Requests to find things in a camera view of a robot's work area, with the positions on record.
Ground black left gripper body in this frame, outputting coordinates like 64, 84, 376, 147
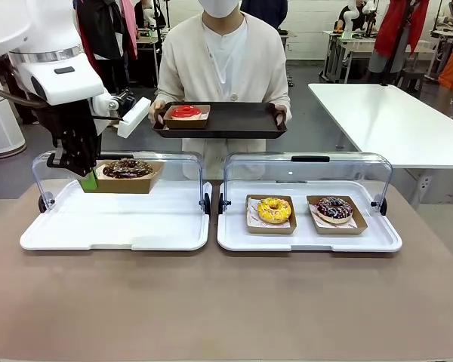
32, 98, 103, 178

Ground chocolate sprinkled donut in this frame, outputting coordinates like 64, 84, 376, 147
102, 158, 155, 179
306, 195, 368, 235

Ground red glazed donut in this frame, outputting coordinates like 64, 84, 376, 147
170, 105, 202, 120
162, 104, 211, 130

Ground dark brown serving tray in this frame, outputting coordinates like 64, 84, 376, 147
152, 101, 288, 140

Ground person's right forearm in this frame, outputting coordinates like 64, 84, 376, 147
154, 56, 180, 109

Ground person's left forearm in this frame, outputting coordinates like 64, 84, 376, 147
263, 56, 292, 110

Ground person torso cream cardigan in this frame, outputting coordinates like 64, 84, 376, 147
155, 9, 292, 180

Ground paper liner under yellow donut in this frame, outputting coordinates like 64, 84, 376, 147
248, 198, 291, 229

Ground yellow sprinkled donut in tray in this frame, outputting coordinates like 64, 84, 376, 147
245, 194, 298, 235

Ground purple white-drizzled donut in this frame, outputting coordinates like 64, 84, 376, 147
316, 195, 354, 225

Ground paper liner under purple donut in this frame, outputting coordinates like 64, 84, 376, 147
309, 203, 359, 229

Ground chocolate sprinkled donut in tray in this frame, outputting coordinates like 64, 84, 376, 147
306, 195, 368, 235

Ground person's right hand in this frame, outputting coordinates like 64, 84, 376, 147
147, 99, 168, 125

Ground person's left hand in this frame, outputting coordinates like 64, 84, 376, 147
273, 103, 290, 128

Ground white display base tray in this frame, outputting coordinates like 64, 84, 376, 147
217, 179, 403, 253
19, 179, 214, 252

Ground white cylindrical air purifier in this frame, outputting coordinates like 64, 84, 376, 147
0, 100, 26, 156

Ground clear hinged display lid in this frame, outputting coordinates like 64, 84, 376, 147
32, 149, 212, 216
217, 152, 394, 217

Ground white face mask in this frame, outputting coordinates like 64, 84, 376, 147
199, 0, 243, 18

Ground bystander in dark blue top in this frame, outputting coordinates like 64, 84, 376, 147
239, 0, 289, 29

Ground grey background workbench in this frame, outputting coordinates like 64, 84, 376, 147
322, 29, 437, 84
278, 29, 297, 96

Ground white rectangular table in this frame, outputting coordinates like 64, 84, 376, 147
307, 82, 453, 204

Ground black stool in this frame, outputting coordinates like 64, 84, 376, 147
395, 69, 427, 92

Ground bystander in red vest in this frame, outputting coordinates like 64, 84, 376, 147
366, 0, 432, 75

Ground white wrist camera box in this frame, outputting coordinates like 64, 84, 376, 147
116, 97, 153, 139

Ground dark robot arm cable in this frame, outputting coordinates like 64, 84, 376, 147
0, 55, 39, 111

